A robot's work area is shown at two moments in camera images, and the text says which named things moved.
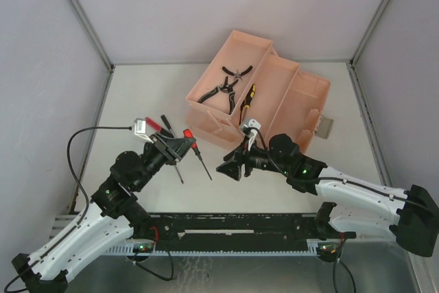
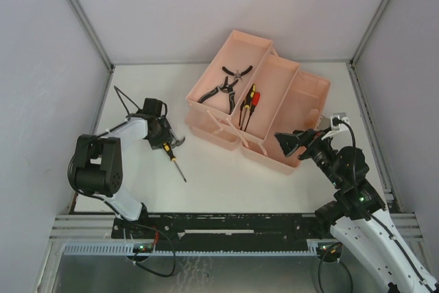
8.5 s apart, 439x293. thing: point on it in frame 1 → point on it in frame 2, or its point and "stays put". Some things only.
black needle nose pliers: x=226 y=87 stays put
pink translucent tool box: x=232 y=84 stays put
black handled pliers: x=237 y=74 stays put
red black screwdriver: x=188 y=133 → x=256 y=97
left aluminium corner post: x=88 y=25 stays put
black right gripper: x=245 y=162 → x=305 y=140
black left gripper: x=166 y=149 → x=164 y=135
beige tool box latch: x=324 y=127 stays put
